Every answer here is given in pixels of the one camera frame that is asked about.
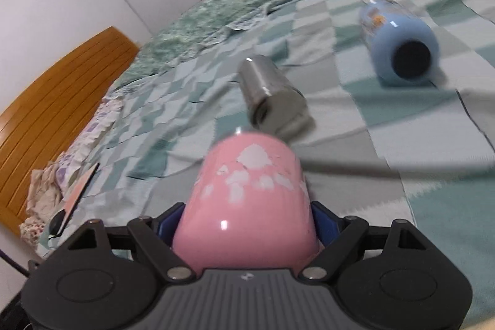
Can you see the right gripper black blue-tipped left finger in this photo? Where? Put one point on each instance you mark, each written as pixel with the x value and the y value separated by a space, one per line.
pixel 106 277

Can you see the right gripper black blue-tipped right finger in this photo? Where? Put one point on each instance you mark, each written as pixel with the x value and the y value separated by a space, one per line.
pixel 386 277

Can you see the pink cup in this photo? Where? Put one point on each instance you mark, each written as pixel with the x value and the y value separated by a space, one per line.
pixel 249 209

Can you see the blue cartoon cup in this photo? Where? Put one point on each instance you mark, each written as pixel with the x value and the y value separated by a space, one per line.
pixel 404 50

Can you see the pink flat book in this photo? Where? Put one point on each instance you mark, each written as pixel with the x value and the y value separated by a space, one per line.
pixel 78 189

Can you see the beige crumpled cloth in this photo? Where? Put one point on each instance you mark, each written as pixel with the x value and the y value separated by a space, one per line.
pixel 44 196

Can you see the wooden headboard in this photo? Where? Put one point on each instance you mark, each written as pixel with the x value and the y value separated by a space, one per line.
pixel 46 118

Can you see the purple floral pillow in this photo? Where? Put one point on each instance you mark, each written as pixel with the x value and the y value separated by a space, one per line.
pixel 71 160

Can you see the checkered green bed sheet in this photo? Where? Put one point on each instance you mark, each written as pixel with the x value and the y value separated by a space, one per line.
pixel 425 154

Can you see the stainless steel tumbler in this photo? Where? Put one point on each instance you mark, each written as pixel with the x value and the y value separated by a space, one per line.
pixel 274 105

